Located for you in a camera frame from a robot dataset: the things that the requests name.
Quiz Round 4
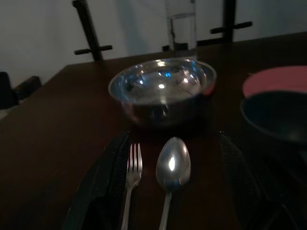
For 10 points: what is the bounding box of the silver metal spoon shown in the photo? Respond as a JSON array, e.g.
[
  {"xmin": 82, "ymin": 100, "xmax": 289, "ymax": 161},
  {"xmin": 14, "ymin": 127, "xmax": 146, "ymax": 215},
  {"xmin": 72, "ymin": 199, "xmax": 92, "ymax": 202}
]
[{"xmin": 155, "ymin": 137, "xmax": 192, "ymax": 230}]

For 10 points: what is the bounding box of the pink plate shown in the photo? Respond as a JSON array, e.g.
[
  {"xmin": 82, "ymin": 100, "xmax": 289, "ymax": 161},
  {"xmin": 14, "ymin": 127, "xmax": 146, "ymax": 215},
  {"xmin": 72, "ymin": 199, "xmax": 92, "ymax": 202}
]
[{"xmin": 241, "ymin": 66, "xmax": 307, "ymax": 99}]

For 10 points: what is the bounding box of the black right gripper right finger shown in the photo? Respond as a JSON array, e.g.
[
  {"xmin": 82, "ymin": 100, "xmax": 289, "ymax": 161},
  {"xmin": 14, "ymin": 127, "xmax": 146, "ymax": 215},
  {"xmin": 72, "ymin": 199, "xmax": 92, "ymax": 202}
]
[{"xmin": 219, "ymin": 131, "xmax": 307, "ymax": 230}]

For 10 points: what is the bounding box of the dark bowl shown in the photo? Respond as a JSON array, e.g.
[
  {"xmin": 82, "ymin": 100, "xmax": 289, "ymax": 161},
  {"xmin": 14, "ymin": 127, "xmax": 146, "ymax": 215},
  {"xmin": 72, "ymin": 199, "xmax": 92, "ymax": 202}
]
[{"xmin": 240, "ymin": 92, "xmax": 307, "ymax": 145}]

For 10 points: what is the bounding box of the silver metal fork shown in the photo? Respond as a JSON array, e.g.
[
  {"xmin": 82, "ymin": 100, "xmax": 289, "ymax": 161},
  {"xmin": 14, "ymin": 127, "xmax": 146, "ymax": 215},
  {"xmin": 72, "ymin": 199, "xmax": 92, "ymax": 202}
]
[{"xmin": 120, "ymin": 143, "xmax": 143, "ymax": 230}]

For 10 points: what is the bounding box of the clear glass of water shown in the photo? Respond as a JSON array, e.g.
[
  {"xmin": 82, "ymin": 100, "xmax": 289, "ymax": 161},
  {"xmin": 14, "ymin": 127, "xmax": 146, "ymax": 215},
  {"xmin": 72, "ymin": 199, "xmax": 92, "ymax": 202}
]
[{"xmin": 165, "ymin": 0, "xmax": 198, "ymax": 60}]

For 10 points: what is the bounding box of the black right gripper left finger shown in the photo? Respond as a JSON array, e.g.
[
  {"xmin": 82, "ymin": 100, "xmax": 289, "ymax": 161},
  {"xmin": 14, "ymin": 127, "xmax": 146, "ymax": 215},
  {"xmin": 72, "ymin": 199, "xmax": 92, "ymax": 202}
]
[{"xmin": 61, "ymin": 131, "xmax": 131, "ymax": 230}]

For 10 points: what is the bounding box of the dark wooden chair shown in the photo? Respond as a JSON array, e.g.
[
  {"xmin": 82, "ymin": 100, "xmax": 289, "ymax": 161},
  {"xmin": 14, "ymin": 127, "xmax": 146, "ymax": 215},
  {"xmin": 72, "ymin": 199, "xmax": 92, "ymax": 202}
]
[{"xmin": 0, "ymin": 71, "xmax": 43, "ymax": 110}]

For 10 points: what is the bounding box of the stainless steel bowl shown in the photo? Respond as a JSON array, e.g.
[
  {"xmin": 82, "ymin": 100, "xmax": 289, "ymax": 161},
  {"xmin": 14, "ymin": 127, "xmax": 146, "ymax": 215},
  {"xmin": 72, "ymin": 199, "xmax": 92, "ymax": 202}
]
[{"xmin": 107, "ymin": 57, "xmax": 218, "ymax": 130}]

